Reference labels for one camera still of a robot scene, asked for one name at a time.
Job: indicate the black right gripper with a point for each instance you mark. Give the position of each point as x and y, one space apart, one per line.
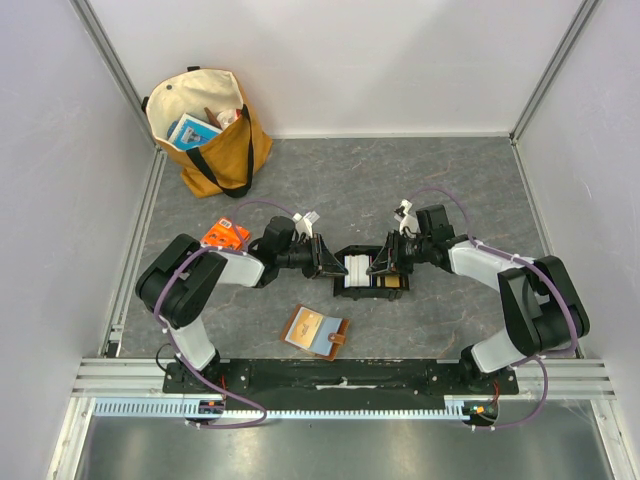
393 251

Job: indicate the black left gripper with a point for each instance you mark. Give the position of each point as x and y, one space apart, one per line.
322 261

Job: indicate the black card box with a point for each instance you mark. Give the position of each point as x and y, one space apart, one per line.
373 292

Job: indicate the tan leather card holder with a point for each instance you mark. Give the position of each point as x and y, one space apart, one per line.
329 339

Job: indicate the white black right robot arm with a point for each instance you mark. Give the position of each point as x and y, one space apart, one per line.
541 308

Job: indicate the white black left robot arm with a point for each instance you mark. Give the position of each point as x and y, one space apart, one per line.
177 285

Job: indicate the gold card in box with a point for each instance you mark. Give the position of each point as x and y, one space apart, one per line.
389 282

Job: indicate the stack of white cards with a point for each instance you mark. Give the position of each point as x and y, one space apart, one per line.
357 266

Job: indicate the orange product box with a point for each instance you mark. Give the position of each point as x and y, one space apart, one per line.
227 235

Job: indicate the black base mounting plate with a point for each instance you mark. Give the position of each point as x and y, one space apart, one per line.
251 377

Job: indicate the white item in bag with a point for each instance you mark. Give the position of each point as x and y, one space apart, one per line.
228 117

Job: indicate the blue book in bag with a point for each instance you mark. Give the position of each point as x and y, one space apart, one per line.
190 132

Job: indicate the brown item in bag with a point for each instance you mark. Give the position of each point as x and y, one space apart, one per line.
211 117

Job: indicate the mustard yellow tote bag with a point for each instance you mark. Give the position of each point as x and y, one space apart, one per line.
228 163

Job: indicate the aluminium frame rail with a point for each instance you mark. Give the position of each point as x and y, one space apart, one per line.
143 213

